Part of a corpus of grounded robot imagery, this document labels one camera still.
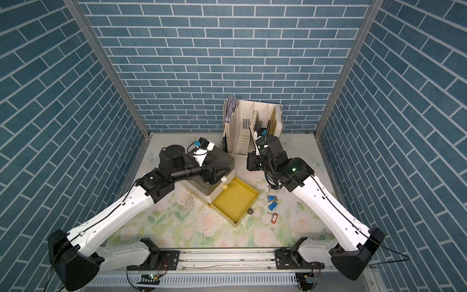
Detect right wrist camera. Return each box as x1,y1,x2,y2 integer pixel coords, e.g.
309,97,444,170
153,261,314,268
254,128,269,158

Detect right metal corner post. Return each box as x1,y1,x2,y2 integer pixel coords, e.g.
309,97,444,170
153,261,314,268
314,0,384,139

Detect dark cover book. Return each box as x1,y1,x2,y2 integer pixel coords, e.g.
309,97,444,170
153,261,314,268
250,110,261,133

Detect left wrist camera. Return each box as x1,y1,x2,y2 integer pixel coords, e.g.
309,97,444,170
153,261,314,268
193,137,215,167

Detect blue spine book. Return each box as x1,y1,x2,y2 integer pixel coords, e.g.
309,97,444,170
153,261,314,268
223,95,239,154

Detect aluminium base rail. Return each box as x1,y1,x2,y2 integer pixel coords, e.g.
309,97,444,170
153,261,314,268
100,248,369,280

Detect blue tag key bunch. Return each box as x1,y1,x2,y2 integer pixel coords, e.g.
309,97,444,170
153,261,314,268
268,195,278,211

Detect olive and cream drawer cabinet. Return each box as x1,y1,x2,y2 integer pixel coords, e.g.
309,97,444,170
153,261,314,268
182,146,235,204

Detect red tag key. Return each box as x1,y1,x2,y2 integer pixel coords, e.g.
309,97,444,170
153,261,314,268
270,213,278,224

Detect metal corner post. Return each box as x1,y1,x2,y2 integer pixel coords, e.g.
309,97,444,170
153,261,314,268
63,0,150,139
314,0,384,139

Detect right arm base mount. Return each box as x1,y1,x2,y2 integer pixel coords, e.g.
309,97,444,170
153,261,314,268
274,237,325,270

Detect floral table mat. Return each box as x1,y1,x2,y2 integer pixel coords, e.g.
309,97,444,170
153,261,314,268
107,181,335,248

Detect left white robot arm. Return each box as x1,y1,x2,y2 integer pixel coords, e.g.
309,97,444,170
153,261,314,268
47,139,235,292

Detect white file organizer rack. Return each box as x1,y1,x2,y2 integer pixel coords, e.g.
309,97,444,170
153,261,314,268
221,99,274,155

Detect yellow cover book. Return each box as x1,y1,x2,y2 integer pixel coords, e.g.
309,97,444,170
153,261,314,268
266,104,283,137

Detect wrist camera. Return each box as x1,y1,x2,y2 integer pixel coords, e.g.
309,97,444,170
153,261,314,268
254,128,269,158
193,137,215,167

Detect yellow bottom drawer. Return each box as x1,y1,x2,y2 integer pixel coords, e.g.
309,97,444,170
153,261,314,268
209,177,260,228

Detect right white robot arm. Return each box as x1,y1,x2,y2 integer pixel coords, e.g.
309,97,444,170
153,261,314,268
247,135,385,281

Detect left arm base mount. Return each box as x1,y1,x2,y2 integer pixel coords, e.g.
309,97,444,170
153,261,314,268
126,238,180,271

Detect left metal corner post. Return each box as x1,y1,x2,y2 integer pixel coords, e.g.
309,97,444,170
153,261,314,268
63,0,150,139

